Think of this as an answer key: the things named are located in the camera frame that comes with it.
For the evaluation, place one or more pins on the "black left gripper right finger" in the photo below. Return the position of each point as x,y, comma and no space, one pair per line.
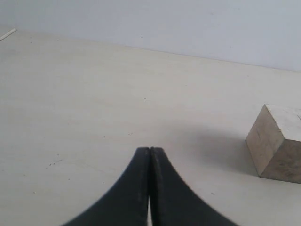
172,202

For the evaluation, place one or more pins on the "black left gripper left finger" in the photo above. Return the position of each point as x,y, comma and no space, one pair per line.
126,202

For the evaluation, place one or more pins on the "largest wooden cube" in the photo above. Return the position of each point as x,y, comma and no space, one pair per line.
274,142

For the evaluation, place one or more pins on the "white strip on table edge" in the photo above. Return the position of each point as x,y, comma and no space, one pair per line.
4,36

